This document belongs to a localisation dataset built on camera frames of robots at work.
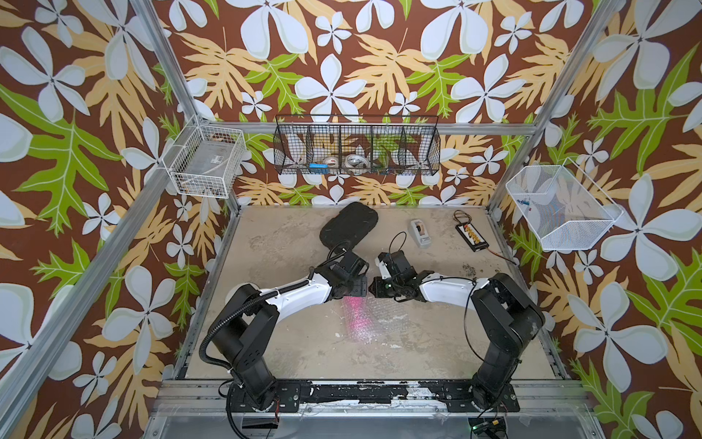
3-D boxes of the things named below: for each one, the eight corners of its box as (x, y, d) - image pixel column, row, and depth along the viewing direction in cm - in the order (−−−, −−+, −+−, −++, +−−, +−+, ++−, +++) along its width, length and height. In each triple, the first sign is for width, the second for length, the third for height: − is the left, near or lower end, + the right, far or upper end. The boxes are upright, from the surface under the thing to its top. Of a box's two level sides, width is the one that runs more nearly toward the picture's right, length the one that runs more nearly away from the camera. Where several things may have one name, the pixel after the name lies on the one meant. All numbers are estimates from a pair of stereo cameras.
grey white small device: (419, 248, 108) (421, 241, 105) (408, 228, 115) (410, 220, 111) (429, 246, 109) (432, 239, 105) (418, 226, 116) (420, 218, 112)
